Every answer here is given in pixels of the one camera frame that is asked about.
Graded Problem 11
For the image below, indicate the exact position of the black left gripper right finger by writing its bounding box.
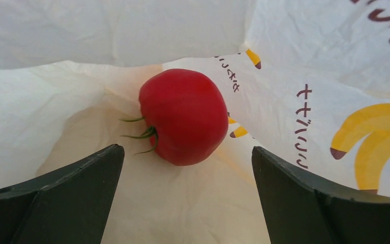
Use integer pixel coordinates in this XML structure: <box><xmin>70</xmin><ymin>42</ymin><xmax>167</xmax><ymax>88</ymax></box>
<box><xmin>251</xmin><ymin>146</ymin><xmax>390</xmax><ymax>243</ymax></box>

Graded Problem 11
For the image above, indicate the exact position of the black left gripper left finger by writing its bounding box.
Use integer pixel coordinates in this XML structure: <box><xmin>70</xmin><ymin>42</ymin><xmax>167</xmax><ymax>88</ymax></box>
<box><xmin>0</xmin><ymin>144</ymin><xmax>124</xmax><ymax>243</ymax></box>

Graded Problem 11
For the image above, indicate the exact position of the orange plastic bag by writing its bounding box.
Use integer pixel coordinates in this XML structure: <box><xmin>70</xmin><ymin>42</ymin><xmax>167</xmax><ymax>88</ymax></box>
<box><xmin>0</xmin><ymin>1</ymin><xmax>390</xmax><ymax>243</ymax></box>

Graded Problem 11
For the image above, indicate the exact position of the red fake tomato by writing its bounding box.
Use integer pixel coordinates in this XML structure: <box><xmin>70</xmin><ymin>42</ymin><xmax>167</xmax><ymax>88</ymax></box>
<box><xmin>132</xmin><ymin>69</ymin><xmax>229</xmax><ymax>166</ymax></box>

